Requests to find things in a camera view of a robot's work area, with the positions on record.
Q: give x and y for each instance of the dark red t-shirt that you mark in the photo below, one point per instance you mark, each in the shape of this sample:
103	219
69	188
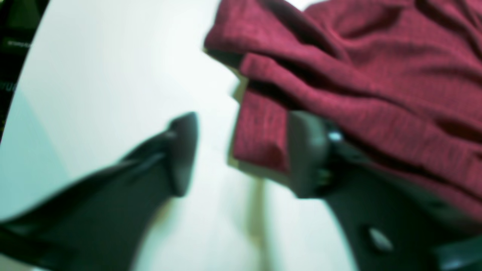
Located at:
401	78

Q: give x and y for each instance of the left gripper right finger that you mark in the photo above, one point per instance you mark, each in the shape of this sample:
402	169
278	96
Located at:
390	223

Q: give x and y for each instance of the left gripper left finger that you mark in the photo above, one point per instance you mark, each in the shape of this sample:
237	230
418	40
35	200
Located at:
97	223

